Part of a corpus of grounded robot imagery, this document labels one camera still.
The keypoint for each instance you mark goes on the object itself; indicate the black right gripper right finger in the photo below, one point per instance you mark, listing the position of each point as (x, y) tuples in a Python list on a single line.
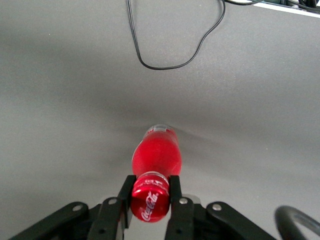
[(175, 190)]

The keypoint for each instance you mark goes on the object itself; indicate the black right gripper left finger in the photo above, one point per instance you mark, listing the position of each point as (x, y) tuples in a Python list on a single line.
[(125, 195)]

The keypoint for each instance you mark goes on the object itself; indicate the red coke bottle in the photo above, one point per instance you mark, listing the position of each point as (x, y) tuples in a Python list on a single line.
[(156, 155)]

